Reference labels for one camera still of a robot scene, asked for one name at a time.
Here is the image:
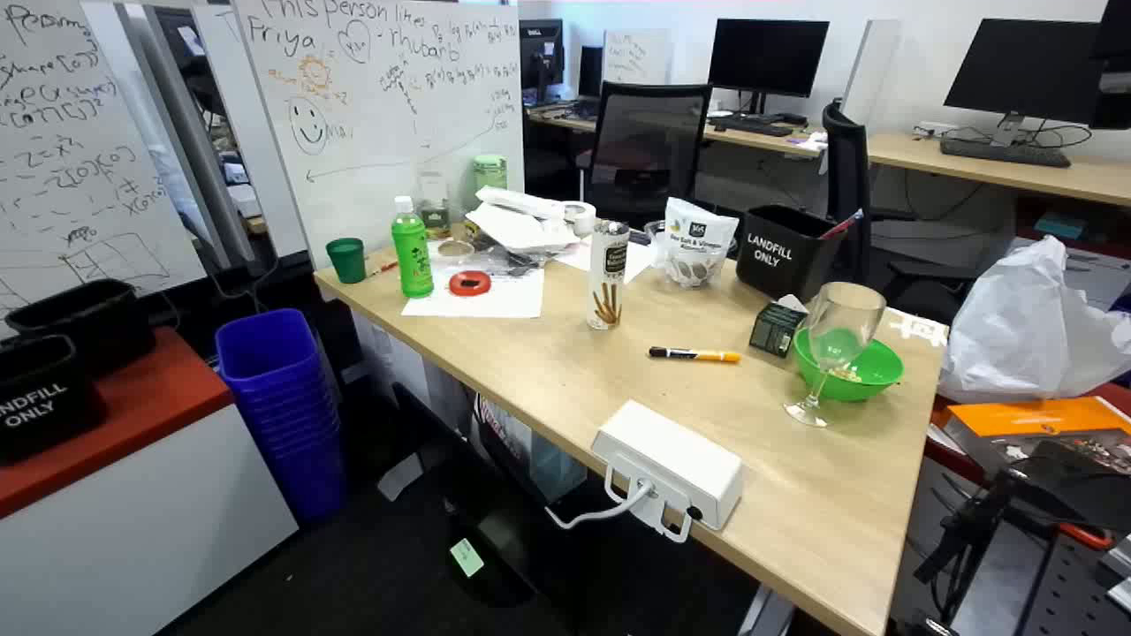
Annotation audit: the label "black yellow marker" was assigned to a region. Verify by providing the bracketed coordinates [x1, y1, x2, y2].
[647, 345, 742, 363]

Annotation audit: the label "white tape roll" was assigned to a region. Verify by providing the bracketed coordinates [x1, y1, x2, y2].
[563, 203, 598, 237]

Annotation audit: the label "pile of white papers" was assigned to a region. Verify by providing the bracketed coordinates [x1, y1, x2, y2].
[471, 186, 576, 253]

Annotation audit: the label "red tape roll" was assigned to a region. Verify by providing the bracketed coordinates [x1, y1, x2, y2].
[449, 270, 491, 297]

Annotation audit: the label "white paper sheet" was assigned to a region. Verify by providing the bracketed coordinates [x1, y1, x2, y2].
[403, 264, 544, 319]

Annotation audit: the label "clear snack bag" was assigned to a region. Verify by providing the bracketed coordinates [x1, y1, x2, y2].
[656, 199, 739, 291]

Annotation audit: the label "green plastic bottle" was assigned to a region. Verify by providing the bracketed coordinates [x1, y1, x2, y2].
[393, 193, 433, 297]

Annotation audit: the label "black mesh office chair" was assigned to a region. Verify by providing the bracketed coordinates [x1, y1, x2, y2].
[583, 83, 710, 228]

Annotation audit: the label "white power box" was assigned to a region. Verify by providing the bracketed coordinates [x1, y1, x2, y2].
[590, 404, 742, 543]

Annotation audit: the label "small dark green box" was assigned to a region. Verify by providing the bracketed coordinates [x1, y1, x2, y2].
[748, 303, 802, 357]

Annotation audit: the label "small green cup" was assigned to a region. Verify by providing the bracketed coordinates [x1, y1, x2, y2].
[326, 237, 366, 282]

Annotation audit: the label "black landfill bin on table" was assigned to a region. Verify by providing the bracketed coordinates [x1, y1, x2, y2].
[734, 204, 838, 301]

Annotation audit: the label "clear wine glass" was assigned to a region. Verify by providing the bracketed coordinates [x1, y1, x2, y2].
[787, 282, 888, 429]

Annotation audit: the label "green plastic bowl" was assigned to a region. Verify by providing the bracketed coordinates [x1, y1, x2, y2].
[792, 328, 906, 404]

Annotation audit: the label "stack of blue bins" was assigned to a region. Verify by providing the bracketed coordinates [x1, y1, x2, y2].
[215, 306, 346, 523]

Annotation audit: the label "large whiteboard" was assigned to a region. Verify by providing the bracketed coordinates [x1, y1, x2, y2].
[234, 0, 523, 270]

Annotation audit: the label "computer monitor middle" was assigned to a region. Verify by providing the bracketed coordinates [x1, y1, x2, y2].
[710, 17, 828, 139]

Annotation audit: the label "computer monitor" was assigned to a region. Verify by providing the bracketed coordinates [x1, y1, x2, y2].
[710, 17, 828, 139]
[939, 17, 1101, 169]

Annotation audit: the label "white plastic bag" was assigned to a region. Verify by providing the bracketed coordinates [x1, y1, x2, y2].
[939, 237, 1131, 404]

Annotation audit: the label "orange folder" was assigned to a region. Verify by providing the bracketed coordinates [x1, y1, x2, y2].
[949, 397, 1131, 438]

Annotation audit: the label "left whiteboard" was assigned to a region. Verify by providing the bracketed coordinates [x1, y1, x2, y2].
[0, 0, 206, 311]

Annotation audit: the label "black landfill bin left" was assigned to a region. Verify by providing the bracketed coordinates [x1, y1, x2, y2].
[0, 336, 104, 462]

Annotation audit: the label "computer monitor right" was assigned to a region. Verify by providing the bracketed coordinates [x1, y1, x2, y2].
[939, 17, 1101, 169]

